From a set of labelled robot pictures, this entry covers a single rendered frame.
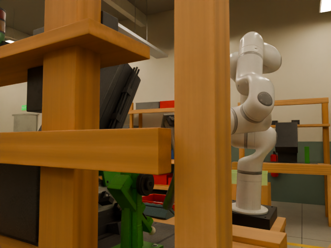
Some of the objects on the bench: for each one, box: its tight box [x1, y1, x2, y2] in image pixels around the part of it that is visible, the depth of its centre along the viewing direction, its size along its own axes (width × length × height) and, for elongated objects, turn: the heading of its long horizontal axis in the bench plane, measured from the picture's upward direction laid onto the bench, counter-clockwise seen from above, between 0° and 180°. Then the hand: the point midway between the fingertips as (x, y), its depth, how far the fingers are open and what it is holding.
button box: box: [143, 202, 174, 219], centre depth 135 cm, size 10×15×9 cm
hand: (173, 126), depth 81 cm, fingers closed on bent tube, 3 cm apart
